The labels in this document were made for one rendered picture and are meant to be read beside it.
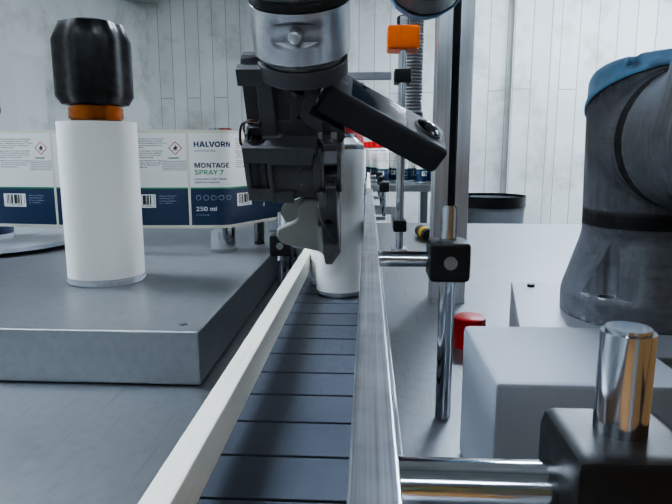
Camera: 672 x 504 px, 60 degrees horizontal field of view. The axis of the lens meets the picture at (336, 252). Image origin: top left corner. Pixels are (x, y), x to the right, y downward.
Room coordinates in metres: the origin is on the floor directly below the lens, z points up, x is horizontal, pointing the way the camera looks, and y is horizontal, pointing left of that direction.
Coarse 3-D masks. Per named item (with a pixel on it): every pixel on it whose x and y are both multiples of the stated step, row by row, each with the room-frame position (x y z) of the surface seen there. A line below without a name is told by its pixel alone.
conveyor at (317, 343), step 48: (288, 336) 0.48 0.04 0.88; (336, 336) 0.48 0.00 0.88; (288, 384) 0.37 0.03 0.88; (336, 384) 0.37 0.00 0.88; (240, 432) 0.30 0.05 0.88; (288, 432) 0.30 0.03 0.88; (336, 432) 0.30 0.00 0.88; (240, 480) 0.26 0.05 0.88; (288, 480) 0.26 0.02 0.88; (336, 480) 0.26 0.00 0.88
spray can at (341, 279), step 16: (352, 144) 0.61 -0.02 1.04; (352, 160) 0.61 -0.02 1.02; (352, 176) 0.61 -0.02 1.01; (352, 192) 0.61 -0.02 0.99; (352, 208) 0.61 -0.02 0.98; (352, 224) 0.61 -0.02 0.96; (352, 240) 0.61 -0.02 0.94; (320, 256) 0.61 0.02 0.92; (352, 256) 0.61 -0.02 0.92; (320, 272) 0.61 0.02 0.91; (336, 272) 0.60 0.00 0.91; (352, 272) 0.61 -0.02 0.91; (320, 288) 0.61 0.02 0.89; (336, 288) 0.60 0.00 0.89; (352, 288) 0.61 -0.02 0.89
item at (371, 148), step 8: (368, 144) 3.24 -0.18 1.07; (376, 144) 3.14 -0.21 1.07; (368, 152) 3.23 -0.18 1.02; (376, 152) 3.13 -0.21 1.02; (368, 160) 3.23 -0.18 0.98; (376, 160) 3.13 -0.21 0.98; (368, 168) 3.23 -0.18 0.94; (376, 168) 3.13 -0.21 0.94; (408, 168) 2.99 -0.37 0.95; (408, 176) 2.99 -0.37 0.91
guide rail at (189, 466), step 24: (288, 288) 0.50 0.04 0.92; (264, 312) 0.43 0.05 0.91; (288, 312) 0.48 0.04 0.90; (264, 336) 0.37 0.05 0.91; (240, 360) 0.32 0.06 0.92; (264, 360) 0.37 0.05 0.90; (216, 384) 0.29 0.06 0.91; (240, 384) 0.30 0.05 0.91; (216, 408) 0.26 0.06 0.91; (240, 408) 0.29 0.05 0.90; (192, 432) 0.24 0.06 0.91; (216, 432) 0.25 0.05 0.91; (192, 456) 0.22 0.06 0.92; (216, 456) 0.24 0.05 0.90; (168, 480) 0.20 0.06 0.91; (192, 480) 0.21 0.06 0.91
